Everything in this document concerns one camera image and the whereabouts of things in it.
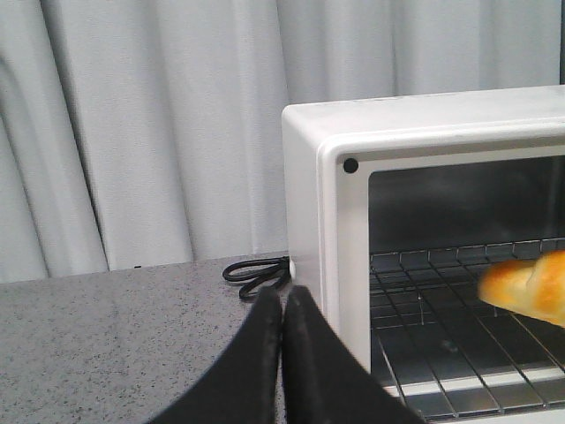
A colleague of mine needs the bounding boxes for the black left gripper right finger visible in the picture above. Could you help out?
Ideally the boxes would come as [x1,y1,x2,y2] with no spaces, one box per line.
[282,285,423,423]

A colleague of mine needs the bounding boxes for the metal wire oven rack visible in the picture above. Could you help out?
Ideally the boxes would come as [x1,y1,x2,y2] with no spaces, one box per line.
[369,238,564,423]

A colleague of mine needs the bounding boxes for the white Toshiba toaster oven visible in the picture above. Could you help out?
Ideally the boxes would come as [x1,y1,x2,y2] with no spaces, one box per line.
[282,86,564,408]

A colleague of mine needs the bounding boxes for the black power cable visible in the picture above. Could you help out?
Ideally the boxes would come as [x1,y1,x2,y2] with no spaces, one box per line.
[222,257,292,299]

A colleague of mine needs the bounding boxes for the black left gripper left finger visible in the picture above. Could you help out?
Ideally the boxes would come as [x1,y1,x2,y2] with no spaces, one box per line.
[151,289,282,423]

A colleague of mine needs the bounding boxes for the grey curtain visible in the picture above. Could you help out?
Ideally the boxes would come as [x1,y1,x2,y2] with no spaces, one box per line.
[1,1,564,283]

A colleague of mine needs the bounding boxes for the orange striped croissant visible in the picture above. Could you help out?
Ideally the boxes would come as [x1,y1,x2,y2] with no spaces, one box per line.
[478,250,564,327]

